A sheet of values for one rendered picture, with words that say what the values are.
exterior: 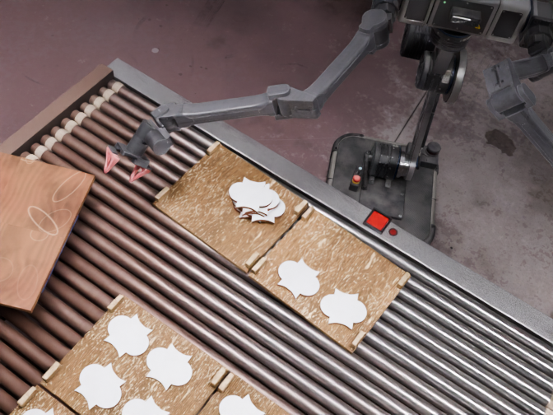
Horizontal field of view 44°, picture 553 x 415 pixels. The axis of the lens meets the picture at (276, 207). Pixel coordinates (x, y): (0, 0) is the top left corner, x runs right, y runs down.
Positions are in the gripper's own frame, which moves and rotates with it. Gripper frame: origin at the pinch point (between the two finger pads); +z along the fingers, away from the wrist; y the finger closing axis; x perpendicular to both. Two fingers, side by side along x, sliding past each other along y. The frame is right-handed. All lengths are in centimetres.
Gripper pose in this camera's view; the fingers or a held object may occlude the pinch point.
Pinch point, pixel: (118, 174)
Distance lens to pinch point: 220.2
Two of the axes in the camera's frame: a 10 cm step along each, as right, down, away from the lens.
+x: -4.9, -5.5, 6.7
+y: 6.6, 2.7, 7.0
